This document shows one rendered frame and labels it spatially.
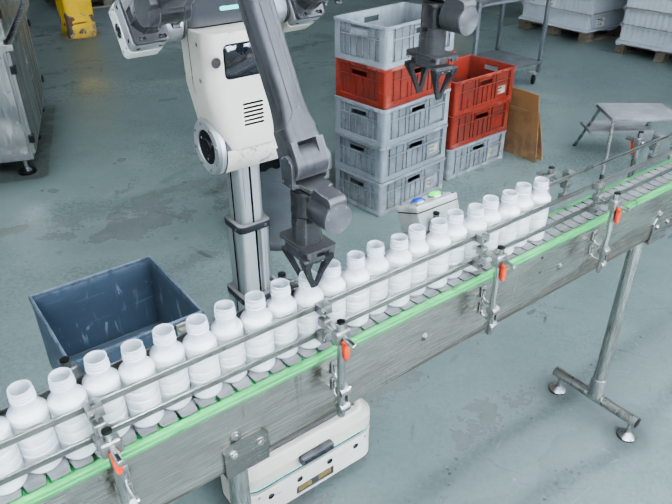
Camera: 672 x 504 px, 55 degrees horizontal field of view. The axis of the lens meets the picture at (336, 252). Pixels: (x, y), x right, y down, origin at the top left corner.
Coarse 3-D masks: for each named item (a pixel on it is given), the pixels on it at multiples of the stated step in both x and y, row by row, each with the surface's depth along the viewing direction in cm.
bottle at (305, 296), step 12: (300, 276) 126; (300, 288) 126; (312, 288) 125; (300, 300) 125; (312, 300) 125; (312, 312) 126; (300, 324) 128; (312, 324) 128; (300, 336) 130; (312, 348) 132
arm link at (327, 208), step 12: (288, 156) 110; (288, 168) 111; (288, 180) 112; (300, 180) 114; (312, 180) 114; (324, 180) 113; (312, 192) 111; (324, 192) 110; (336, 192) 110; (312, 204) 111; (324, 204) 109; (336, 204) 108; (312, 216) 111; (324, 216) 109; (336, 216) 110; (348, 216) 111; (324, 228) 110; (336, 228) 111
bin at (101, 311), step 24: (144, 264) 172; (72, 288) 163; (96, 288) 167; (120, 288) 171; (144, 288) 175; (168, 288) 167; (48, 312) 161; (72, 312) 165; (96, 312) 170; (120, 312) 174; (144, 312) 179; (168, 312) 174; (192, 312) 157; (48, 336) 151; (72, 336) 168; (96, 336) 173; (120, 336) 177; (144, 336) 144; (72, 360) 169
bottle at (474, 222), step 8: (472, 208) 151; (480, 208) 151; (472, 216) 149; (480, 216) 149; (464, 224) 151; (472, 224) 150; (480, 224) 150; (472, 232) 150; (472, 248) 152; (464, 256) 154; (472, 256) 153
